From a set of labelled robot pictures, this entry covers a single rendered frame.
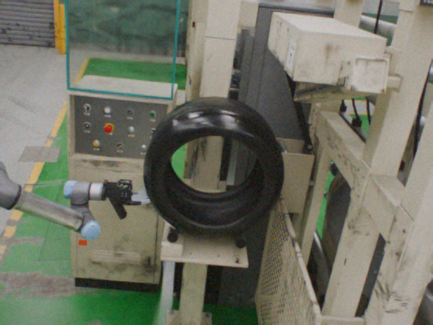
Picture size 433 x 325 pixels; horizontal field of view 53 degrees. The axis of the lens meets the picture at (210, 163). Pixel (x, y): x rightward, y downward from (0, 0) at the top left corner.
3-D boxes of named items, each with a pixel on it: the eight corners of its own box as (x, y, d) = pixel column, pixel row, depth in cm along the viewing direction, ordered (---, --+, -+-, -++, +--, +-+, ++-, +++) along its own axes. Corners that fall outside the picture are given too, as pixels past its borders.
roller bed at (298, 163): (266, 191, 225) (276, 137, 213) (294, 194, 226) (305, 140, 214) (271, 210, 207) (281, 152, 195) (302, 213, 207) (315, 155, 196)
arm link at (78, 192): (68, 194, 186) (67, 176, 182) (94, 196, 186) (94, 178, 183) (63, 203, 179) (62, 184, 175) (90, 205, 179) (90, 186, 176)
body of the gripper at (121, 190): (131, 188, 176) (100, 185, 176) (130, 206, 179) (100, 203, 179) (134, 179, 183) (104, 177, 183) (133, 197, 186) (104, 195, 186)
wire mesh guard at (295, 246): (254, 297, 240) (274, 183, 212) (257, 297, 240) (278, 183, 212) (277, 467, 157) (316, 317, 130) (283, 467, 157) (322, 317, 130)
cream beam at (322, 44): (265, 48, 182) (271, 11, 176) (325, 54, 183) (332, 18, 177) (290, 81, 127) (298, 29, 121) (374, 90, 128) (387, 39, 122)
